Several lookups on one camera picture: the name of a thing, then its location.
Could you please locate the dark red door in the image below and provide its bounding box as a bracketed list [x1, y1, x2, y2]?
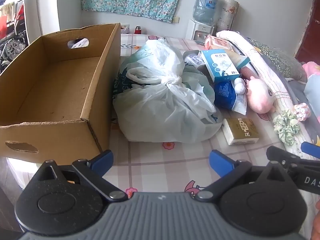
[295, 0, 320, 64]

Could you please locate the pink plush toy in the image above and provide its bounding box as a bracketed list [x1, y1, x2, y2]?
[244, 76, 277, 113]

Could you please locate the gold white box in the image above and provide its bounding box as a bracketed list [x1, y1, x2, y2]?
[222, 118, 259, 146]

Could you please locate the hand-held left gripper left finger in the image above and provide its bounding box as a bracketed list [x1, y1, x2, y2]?
[31, 150, 129, 203]

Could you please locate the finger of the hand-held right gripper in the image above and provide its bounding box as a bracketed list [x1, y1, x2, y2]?
[301, 141, 320, 160]
[266, 146, 303, 167]

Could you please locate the cluttered rack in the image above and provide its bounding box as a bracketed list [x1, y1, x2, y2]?
[0, 0, 29, 68]

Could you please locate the floral paper roll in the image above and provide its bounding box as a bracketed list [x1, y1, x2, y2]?
[217, 0, 240, 34]

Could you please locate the white plastic jar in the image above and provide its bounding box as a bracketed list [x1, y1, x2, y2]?
[184, 50, 206, 68]

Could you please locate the brown cardboard box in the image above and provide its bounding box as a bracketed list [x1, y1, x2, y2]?
[0, 23, 122, 164]

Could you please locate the pink tissue pack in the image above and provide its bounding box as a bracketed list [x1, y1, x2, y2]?
[204, 35, 233, 51]

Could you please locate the green floral scrunchie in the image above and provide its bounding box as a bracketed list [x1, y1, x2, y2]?
[273, 110, 300, 145]

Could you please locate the pink stuffed toy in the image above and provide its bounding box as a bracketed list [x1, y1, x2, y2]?
[301, 61, 320, 77]

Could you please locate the white fluffy pompom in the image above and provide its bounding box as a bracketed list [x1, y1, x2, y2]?
[234, 77, 248, 95]

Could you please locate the blue water jug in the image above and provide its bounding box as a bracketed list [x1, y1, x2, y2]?
[194, 0, 220, 27]

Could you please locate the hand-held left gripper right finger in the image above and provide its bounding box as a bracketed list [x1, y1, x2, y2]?
[195, 150, 295, 202]

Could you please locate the grey printed quilt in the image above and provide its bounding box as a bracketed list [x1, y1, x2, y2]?
[245, 37, 320, 155]

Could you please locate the blue white bandage box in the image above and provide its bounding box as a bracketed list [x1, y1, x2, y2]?
[201, 49, 240, 83]

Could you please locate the white water dispenser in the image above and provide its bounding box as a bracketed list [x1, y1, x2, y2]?
[187, 19, 216, 40]

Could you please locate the white plastic bag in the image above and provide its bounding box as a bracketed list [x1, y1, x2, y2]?
[112, 39, 223, 143]

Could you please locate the pink white knit scrunchie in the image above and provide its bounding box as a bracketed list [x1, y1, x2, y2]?
[293, 102, 311, 122]

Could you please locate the light blue pillow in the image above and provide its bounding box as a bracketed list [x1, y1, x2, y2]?
[305, 74, 320, 105]

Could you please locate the blue white soft packet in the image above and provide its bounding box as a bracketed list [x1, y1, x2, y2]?
[214, 79, 247, 114]

